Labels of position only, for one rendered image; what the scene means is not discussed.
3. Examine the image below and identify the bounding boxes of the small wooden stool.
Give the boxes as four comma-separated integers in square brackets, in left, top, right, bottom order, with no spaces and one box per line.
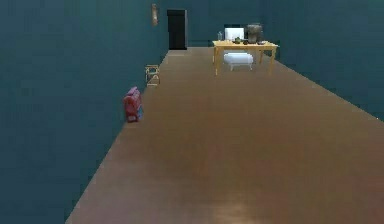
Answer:
[144,64,161,88]

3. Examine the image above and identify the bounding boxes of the white chair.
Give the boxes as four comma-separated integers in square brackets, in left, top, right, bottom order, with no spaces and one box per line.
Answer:
[223,27,255,72]

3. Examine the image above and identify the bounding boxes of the black doorway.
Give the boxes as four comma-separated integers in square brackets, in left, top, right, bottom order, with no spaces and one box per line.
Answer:
[167,9,188,51]

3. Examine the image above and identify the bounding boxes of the yellow wooden table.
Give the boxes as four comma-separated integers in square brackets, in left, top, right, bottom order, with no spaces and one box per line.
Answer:
[212,39,279,77]

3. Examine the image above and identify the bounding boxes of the grey brown pot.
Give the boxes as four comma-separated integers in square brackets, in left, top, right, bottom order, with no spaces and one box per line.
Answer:
[246,23,264,44]

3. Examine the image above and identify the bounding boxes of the framed wall picture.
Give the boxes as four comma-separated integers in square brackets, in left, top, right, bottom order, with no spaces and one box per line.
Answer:
[151,3,159,27]

